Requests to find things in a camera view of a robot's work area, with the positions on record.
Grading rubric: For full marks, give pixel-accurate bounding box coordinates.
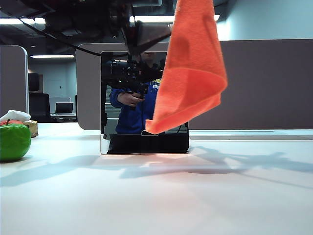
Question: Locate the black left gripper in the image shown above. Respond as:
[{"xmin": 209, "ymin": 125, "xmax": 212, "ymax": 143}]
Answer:
[{"xmin": 45, "ymin": 0, "xmax": 172, "ymax": 53}]

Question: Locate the orange microfiber cloth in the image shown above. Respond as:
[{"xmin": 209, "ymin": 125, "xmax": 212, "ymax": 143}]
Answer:
[{"xmin": 145, "ymin": 0, "xmax": 228, "ymax": 135}]

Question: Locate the square white-framed table mirror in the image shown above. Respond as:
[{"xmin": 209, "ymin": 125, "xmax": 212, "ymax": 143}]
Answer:
[{"xmin": 100, "ymin": 50, "xmax": 190, "ymax": 155}]

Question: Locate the white crumpled cloth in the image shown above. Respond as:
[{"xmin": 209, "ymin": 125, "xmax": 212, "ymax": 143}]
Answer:
[{"xmin": 0, "ymin": 109, "xmax": 32, "ymax": 122}]

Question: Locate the long ceiling strip light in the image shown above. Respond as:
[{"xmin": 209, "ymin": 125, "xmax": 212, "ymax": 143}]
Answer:
[{"xmin": 0, "ymin": 15, "xmax": 220, "ymax": 25}]

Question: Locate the short ceiling strip light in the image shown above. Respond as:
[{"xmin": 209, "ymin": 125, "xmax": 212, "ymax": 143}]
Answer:
[{"xmin": 29, "ymin": 54, "xmax": 75, "ymax": 59}]

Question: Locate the white background office desk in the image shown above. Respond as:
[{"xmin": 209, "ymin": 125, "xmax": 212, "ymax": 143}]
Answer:
[{"xmin": 50, "ymin": 96, "xmax": 78, "ymax": 122}]

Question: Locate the dark laptop screen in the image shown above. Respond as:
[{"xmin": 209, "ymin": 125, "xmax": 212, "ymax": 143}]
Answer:
[{"xmin": 55, "ymin": 102, "xmax": 74, "ymax": 115}]

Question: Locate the dark background cabinet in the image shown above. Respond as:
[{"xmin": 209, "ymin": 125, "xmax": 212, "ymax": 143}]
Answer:
[{"xmin": 28, "ymin": 73, "xmax": 44, "ymax": 93}]

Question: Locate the black office chair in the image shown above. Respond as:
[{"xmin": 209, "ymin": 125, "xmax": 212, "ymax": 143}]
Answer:
[{"xmin": 28, "ymin": 93, "xmax": 51, "ymax": 123}]

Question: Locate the narrow grey desk partition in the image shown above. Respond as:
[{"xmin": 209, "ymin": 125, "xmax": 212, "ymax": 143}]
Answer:
[{"xmin": 0, "ymin": 45, "xmax": 29, "ymax": 118}]

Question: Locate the beige cardboard box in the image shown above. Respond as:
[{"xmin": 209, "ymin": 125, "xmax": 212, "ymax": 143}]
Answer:
[{"xmin": 23, "ymin": 119, "xmax": 39, "ymax": 138}]

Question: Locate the wide grey desk partition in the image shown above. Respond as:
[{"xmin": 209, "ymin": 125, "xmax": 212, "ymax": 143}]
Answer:
[{"xmin": 75, "ymin": 39, "xmax": 313, "ymax": 131}]

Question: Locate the red-orange toy fruit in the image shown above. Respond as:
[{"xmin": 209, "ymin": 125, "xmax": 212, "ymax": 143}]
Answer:
[{"xmin": 0, "ymin": 118, "xmax": 25, "ymax": 126}]

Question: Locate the green toy apple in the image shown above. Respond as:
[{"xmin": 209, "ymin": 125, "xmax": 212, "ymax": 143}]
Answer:
[{"xmin": 0, "ymin": 123, "xmax": 32, "ymax": 163}]

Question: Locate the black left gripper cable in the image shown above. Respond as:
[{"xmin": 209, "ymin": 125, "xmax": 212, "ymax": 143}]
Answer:
[{"xmin": 18, "ymin": 17, "xmax": 103, "ymax": 56}]

